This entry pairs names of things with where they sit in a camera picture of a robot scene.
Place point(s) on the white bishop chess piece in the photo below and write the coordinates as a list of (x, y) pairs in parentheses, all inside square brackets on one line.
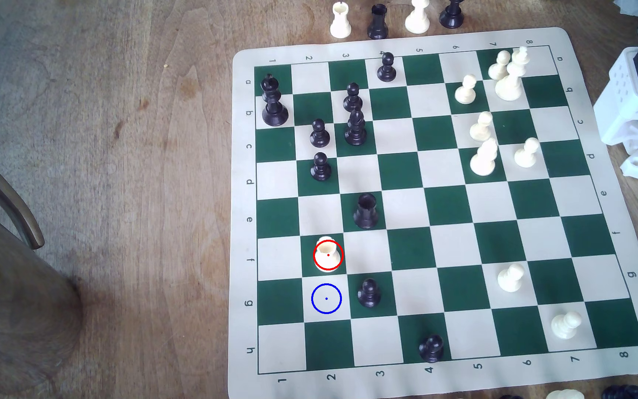
[(483, 160)]

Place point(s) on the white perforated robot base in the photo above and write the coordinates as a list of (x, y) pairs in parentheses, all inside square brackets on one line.
[(623, 94)]

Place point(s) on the green and white chess mat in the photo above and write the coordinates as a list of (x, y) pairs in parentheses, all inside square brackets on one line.
[(446, 249)]

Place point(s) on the white pawn chess piece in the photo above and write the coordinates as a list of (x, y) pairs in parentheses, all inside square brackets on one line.
[(525, 155), (564, 326), (510, 279), (465, 91), (480, 129), (498, 67)]

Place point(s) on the black king chess piece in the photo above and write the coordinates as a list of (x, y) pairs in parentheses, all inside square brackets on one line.
[(274, 108)]

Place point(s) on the white rook chess piece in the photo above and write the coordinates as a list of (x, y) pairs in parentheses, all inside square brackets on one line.
[(328, 256), (340, 23)]

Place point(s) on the black pawn chess piece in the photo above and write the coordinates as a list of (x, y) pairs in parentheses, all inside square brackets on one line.
[(431, 350), (353, 100), (369, 295), (319, 136), (386, 69), (320, 169)]

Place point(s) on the white king chess piece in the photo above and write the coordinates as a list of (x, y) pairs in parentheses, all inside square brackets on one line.
[(510, 86)]

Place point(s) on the black bishop chess piece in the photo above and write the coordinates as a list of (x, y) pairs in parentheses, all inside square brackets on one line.
[(355, 132)]

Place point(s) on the white captured chess piece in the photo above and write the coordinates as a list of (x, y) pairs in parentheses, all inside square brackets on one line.
[(417, 19), (564, 395)]

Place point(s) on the black rook chess piece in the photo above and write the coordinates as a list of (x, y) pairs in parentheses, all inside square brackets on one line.
[(365, 213), (377, 23)]

